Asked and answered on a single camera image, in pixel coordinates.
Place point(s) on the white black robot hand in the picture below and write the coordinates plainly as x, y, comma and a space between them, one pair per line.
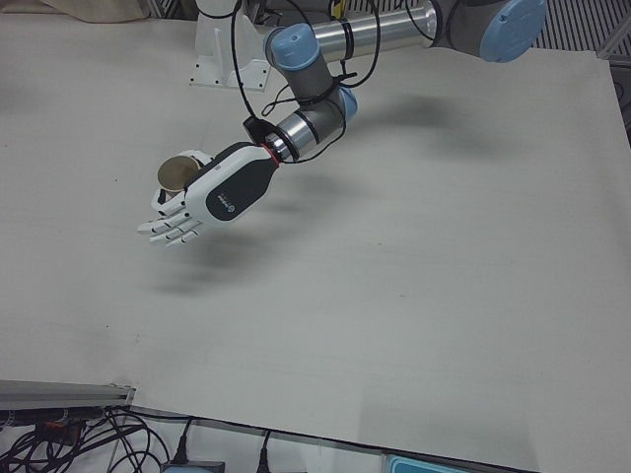
236, 187

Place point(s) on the beige paper cup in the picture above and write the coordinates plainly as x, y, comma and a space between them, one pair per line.
175, 172

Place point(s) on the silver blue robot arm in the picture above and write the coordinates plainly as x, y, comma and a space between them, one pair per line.
374, 29

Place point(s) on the yellow black striped marker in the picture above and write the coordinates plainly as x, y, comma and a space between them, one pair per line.
337, 7

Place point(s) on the beige cloth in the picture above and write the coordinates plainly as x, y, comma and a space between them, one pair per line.
98, 10

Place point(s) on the black red connector block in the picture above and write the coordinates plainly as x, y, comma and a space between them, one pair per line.
59, 428

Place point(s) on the blue plastic box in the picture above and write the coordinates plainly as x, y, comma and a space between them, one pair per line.
429, 465

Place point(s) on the aluminium corner profile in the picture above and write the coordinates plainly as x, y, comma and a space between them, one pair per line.
616, 47

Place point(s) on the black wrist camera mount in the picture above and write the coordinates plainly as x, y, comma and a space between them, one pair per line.
256, 129

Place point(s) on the white robot arm base mount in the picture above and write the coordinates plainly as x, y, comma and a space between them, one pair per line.
217, 54

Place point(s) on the aluminium profile rail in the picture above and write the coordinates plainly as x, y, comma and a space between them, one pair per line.
59, 394

